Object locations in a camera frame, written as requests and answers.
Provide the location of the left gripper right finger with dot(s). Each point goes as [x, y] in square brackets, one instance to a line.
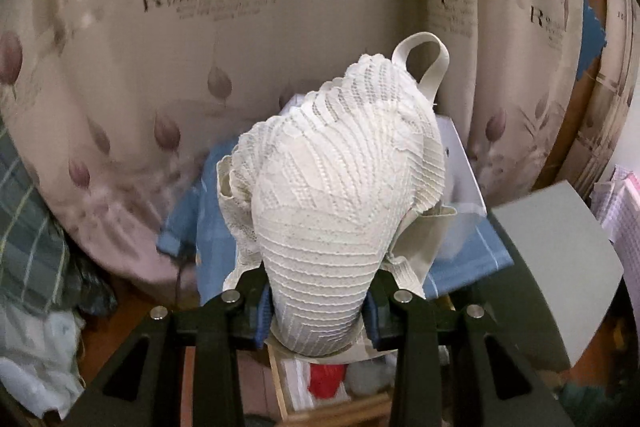
[378, 313]

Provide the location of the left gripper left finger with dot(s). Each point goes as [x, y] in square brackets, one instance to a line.
[253, 323]

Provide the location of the white Xincci shoe box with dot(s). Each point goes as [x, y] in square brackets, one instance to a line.
[460, 191]

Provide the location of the grey plaid fabric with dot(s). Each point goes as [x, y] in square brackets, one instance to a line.
[42, 268]

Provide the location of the blue checked cloth cover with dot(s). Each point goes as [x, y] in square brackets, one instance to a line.
[195, 227]

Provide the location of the wooden drawer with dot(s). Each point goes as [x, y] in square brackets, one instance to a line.
[311, 394]

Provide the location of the cream lace bra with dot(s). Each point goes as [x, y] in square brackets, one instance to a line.
[317, 308]

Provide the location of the beige leaf pattern curtain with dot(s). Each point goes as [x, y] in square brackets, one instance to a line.
[112, 104]

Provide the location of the white crumpled plastic bags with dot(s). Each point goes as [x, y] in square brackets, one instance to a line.
[39, 359]

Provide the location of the pink checked fabric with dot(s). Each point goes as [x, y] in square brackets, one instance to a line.
[615, 204]

